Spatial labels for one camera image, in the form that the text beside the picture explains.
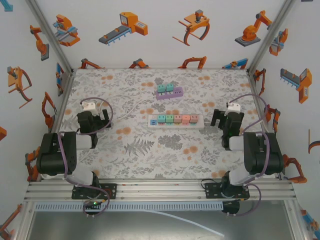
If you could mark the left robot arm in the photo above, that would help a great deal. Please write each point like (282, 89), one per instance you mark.
(53, 155)

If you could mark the white plastic tube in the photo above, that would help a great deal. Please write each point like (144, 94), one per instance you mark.
(190, 222)

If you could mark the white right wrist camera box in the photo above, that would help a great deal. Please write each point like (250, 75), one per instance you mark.
(235, 107)

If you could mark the purple power strip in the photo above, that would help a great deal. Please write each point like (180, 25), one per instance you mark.
(178, 93)

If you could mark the aluminium side rail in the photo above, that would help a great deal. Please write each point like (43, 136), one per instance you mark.
(257, 100)
(62, 105)

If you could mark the circuit board with green light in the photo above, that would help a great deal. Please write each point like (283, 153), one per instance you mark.
(93, 203)

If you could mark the teal plug adapter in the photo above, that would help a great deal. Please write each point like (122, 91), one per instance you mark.
(170, 87)
(161, 88)

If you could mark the steel blue plug adapter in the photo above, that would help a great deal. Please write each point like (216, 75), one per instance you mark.
(160, 119)

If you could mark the white power strip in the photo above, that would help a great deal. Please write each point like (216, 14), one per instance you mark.
(200, 125)

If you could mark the brown plug adapter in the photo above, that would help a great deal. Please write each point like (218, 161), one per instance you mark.
(193, 118)

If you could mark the grey metal base panel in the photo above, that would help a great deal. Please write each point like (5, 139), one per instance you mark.
(100, 227)

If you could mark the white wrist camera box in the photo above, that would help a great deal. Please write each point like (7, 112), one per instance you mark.
(88, 107)
(235, 107)

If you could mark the salmon plug adapter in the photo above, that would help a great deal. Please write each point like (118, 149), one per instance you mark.
(186, 119)

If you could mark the aluminium frame leg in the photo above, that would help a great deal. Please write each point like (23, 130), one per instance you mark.
(23, 220)
(296, 220)

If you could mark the aluminium frame post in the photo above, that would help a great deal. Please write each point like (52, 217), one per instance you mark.
(50, 35)
(270, 35)

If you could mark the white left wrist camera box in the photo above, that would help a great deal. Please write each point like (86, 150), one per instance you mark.
(88, 107)

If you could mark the green plug adapter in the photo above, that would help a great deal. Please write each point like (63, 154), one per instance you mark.
(169, 119)

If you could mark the wide aluminium base rail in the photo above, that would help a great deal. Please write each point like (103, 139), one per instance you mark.
(160, 190)

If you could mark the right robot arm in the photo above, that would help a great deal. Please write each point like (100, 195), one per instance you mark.
(265, 155)

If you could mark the black controller box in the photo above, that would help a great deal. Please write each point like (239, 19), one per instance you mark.
(232, 206)

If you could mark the floral tablecloth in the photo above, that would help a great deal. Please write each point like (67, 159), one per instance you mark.
(150, 165)

